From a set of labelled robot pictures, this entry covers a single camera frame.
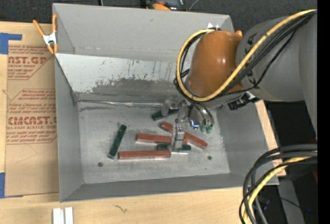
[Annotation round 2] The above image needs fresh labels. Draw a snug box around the grey metal bin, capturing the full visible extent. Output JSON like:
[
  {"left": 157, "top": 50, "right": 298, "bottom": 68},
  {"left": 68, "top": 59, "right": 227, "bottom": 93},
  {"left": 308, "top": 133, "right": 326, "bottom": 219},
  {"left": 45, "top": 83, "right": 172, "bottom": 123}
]
[{"left": 52, "top": 3, "right": 281, "bottom": 203}]

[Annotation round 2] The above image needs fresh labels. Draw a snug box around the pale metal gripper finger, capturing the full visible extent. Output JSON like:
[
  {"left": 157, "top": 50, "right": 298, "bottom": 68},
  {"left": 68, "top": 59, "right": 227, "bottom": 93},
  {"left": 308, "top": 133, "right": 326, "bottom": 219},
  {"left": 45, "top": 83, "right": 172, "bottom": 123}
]
[
  {"left": 160, "top": 100, "right": 180, "bottom": 117},
  {"left": 171, "top": 125, "right": 185, "bottom": 152}
]

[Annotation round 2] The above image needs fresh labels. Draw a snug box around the red-brown flat block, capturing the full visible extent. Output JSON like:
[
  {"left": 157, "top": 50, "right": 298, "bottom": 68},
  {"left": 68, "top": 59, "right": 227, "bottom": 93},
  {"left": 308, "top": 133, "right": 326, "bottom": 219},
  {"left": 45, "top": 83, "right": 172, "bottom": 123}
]
[
  {"left": 135, "top": 133, "right": 173, "bottom": 145},
  {"left": 118, "top": 150, "right": 172, "bottom": 161},
  {"left": 159, "top": 121, "right": 208, "bottom": 150}
]

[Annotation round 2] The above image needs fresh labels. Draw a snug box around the black cylinder on white bracket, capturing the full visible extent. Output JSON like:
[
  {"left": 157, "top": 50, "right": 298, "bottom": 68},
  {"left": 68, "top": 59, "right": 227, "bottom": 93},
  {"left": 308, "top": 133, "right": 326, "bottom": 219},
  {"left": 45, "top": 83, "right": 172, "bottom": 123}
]
[{"left": 227, "top": 93, "right": 260, "bottom": 111}]

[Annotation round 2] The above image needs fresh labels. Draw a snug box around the brown cardboard board, red print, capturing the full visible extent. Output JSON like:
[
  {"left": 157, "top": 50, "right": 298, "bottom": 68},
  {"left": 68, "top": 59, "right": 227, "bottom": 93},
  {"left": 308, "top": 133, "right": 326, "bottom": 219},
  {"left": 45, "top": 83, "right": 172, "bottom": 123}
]
[{"left": 0, "top": 21, "right": 60, "bottom": 198}]

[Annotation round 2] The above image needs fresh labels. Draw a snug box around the dark green flat block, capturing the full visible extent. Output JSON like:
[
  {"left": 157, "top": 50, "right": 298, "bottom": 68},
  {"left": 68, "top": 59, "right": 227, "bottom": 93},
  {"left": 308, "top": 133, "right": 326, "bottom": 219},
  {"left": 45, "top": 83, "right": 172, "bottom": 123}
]
[
  {"left": 156, "top": 143, "right": 192, "bottom": 152},
  {"left": 107, "top": 124, "right": 128, "bottom": 160},
  {"left": 151, "top": 108, "right": 179, "bottom": 122}
]

